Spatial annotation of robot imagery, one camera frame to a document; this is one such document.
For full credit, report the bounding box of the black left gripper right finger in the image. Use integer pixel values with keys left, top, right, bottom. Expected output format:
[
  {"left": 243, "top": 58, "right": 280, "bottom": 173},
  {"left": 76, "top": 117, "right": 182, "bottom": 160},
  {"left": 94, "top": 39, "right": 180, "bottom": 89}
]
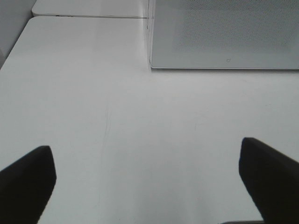
[{"left": 239, "top": 137, "right": 299, "bottom": 224}]

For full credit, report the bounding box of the white microwave door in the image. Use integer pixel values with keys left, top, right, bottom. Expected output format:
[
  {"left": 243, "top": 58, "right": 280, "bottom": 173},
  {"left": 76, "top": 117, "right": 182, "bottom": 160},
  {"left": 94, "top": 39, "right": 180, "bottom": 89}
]
[{"left": 150, "top": 0, "right": 299, "bottom": 70}]

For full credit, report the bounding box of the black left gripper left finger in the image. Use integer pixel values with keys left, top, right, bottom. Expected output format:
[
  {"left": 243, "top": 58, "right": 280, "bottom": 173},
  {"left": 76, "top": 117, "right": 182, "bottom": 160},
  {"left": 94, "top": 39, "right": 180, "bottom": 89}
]
[{"left": 0, "top": 146, "right": 57, "bottom": 224}]

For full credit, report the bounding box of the white microwave oven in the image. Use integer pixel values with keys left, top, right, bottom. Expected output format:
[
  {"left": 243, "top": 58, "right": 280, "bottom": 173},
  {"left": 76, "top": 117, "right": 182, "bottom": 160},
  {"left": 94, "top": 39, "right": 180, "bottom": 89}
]
[{"left": 146, "top": 0, "right": 299, "bottom": 70}]

